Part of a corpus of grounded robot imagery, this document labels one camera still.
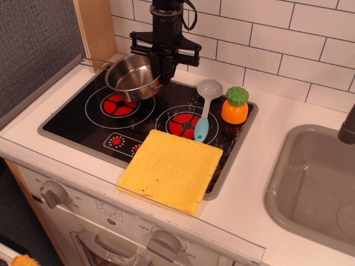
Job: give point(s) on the stainless steel saucepan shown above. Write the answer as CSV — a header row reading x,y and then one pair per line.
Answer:
x,y
130,77

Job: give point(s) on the wooden side post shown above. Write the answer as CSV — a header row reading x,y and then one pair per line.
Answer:
x,y
96,28

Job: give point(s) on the grey oven knob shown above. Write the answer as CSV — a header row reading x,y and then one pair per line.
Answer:
x,y
164,245

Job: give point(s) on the orange toy carrot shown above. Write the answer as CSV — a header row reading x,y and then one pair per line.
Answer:
x,y
235,108

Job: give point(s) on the grey faucet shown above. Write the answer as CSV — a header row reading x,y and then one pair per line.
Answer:
x,y
346,133

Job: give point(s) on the grey ladle blue handle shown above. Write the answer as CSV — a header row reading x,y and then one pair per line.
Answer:
x,y
208,89

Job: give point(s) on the grey timer knob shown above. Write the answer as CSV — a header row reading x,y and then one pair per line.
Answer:
x,y
53,194

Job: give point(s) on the oven door handle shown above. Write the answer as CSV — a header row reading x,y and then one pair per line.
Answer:
x,y
100,254

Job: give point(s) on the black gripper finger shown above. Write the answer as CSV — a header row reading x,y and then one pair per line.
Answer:
x,y
155,63
168,68

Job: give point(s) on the yellow cloth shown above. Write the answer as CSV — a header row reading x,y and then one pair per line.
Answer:
x,y
171,170

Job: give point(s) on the grey sink basin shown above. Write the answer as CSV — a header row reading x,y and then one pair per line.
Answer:
x,y
311,189

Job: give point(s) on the black toy stovetop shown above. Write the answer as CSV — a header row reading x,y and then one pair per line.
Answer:
x,y
101,123

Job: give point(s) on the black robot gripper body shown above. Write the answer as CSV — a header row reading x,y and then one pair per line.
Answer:
x,y
166,38

